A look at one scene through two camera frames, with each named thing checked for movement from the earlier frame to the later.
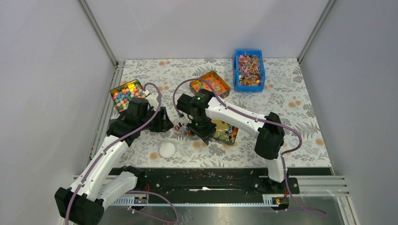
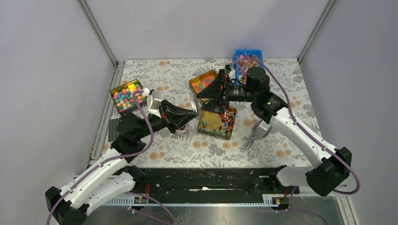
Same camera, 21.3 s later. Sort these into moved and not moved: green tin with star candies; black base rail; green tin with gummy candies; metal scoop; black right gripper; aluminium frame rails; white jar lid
Moved: white jar lid; black right gripper; metal scoop
Not moved: aluminium frame rails; green tin with star candies; green tin with gummy candies; black base rail
